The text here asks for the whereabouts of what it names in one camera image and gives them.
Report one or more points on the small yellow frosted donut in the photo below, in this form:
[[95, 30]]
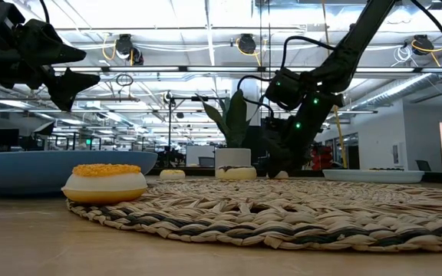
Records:
[[172, 175]]

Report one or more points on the black tripod stand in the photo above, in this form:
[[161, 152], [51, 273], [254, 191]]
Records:
[[169, 126]]

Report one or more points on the light blue plate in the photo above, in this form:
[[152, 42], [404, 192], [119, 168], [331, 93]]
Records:
[[374, 177]]

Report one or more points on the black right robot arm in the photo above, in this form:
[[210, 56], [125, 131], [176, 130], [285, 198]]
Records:
[[359, 38]]

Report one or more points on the snake plant in white pot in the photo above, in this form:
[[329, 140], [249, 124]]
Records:
[[232, 157]]

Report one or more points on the black computer monitor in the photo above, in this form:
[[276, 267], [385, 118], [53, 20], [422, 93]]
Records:
[[5, 137]]

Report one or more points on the dark blue plate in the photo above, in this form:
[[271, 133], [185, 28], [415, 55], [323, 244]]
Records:
[[52, 168]]

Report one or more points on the round woven straw placemat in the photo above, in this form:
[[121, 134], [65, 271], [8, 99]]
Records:
[[282, 214]]

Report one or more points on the silver ceiling air duct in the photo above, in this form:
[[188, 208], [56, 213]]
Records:
[[393, 92]]

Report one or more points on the large chocolate frosted donut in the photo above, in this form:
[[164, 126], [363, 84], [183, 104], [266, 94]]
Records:
[[236, 174]]

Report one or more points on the small orange frosted donut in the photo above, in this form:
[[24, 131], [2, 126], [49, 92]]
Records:
[[104, 188]]

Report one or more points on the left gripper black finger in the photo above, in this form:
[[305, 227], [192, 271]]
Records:
[[52, 46], [67, 86]]

